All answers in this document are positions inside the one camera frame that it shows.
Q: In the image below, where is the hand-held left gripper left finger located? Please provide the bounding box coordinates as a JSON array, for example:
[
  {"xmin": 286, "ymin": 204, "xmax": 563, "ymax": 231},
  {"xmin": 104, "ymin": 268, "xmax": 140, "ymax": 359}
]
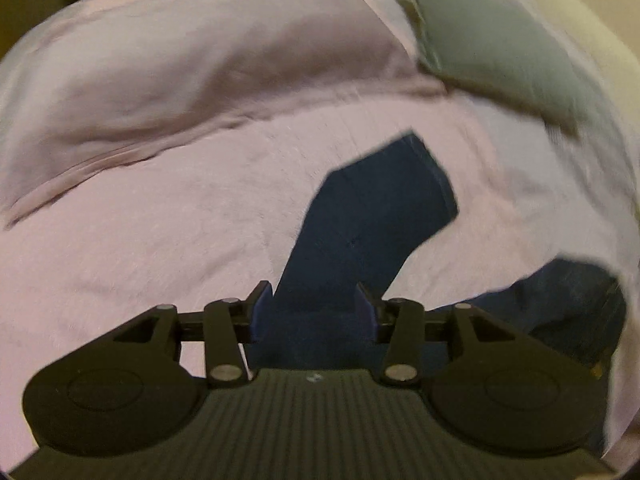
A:
[{"xmin": 114, "ymin": 280, "xmax": 273, "ymax": 390}]

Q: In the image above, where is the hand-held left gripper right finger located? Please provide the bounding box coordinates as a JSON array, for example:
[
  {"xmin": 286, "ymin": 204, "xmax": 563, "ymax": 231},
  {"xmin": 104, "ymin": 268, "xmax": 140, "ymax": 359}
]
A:
[{"xmin": 354, "ymin": 282, "xmax": 506, "ymax": 386}]

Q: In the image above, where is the pink pillow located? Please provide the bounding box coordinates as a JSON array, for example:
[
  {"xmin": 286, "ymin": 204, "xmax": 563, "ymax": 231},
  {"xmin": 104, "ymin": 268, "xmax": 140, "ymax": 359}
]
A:
[{"xmin": 0, "ymin": 0, "xmax": 448, "ymax": 226}]

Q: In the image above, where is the cream headboard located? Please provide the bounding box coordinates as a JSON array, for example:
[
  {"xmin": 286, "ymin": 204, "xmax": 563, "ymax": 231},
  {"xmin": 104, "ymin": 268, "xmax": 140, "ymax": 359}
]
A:
[{"xmin": 500, "ymin": 0, "xmax": 640, "ymax": 126}]

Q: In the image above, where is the dark blue garment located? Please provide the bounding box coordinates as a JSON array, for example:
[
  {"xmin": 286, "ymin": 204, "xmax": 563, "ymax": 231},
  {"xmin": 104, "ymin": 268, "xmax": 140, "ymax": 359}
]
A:
[{"xmin": 247, "ymin": 131, "xmax": 628, "ymax": 453}]

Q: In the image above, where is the pink bed sheet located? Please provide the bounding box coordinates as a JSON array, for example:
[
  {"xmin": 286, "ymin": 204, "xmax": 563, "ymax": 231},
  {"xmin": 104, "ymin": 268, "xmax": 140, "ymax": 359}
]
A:
[{"xmin": 0, "ymin": 0, "xmax": 638, "ymax": 461}]

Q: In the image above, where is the grey folded cloth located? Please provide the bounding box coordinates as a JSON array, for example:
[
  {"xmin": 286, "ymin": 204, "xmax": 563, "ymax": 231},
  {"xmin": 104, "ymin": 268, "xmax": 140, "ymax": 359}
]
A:
[{"xmin": 400, "ymin": 0, "xmax": 598, "ymax": 136}]

